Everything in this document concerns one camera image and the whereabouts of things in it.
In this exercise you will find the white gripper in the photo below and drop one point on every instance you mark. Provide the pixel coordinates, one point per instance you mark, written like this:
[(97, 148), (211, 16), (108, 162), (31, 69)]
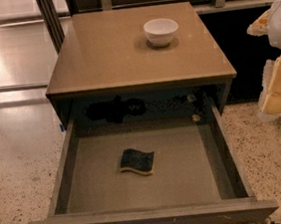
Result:
[(270, 100)]

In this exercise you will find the dark scouring sponge yellow base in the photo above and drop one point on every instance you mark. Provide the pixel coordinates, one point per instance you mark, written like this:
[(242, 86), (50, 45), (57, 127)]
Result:
[(138, 162)]

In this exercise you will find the open grey top drawer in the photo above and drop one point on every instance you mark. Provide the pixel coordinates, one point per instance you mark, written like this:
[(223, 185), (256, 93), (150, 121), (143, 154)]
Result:
[(197, 176)]

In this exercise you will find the brown cabinet with counter top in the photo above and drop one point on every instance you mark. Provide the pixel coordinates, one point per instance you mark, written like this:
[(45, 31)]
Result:
[(108, 53)]

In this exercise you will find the white ceramic bowl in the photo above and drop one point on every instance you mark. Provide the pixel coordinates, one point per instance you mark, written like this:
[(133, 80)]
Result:
[(160, 32)]

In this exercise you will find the dark vertical metal post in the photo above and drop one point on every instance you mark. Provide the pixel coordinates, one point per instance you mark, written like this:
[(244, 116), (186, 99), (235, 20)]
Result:
[(52, 22)]

